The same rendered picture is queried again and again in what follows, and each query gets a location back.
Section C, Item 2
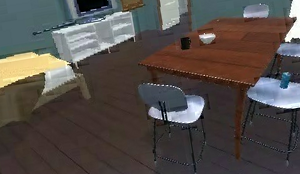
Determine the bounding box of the black mug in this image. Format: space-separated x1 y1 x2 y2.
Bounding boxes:
178 36 193 51

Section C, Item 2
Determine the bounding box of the white shelf cabinet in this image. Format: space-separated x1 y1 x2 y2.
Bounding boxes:
49 9 140 73

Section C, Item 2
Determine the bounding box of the white bowl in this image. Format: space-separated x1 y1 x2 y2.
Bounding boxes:
198 31 218 46

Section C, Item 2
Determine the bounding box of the brown wooden dining table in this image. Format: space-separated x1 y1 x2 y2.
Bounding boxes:
133 5 300 174

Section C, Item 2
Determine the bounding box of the round yellow wooden table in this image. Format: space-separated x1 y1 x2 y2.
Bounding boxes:
0 43 96 140

